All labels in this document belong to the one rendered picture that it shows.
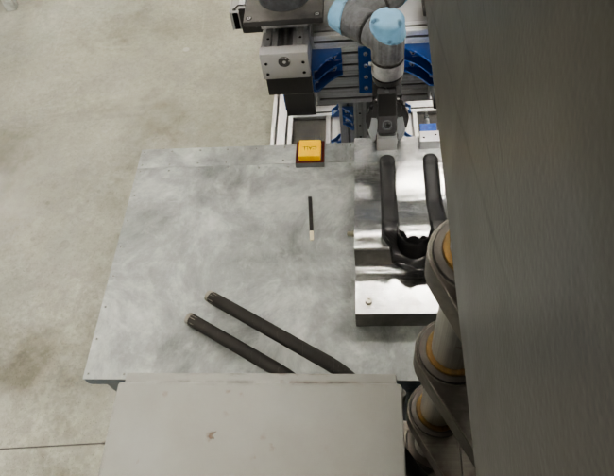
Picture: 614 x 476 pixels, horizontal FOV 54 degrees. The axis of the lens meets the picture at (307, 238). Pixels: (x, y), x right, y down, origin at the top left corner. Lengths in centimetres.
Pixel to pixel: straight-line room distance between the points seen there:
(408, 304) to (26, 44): 305
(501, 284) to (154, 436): 51
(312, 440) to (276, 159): 118
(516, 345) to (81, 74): 345
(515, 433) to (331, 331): 122
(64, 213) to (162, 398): 230
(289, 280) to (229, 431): 87
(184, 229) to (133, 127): 157
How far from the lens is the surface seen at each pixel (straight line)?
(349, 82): 195
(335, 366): 123
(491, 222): 21
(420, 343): 85
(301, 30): 179
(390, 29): 134
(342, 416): 62
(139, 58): 353
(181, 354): 144
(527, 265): 16
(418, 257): 140
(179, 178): 173
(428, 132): 159
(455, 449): 107
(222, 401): 64
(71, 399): 244
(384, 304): 136
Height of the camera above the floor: 206
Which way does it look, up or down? 56 degrees down
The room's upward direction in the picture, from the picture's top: 10 degrees counter-clockwise
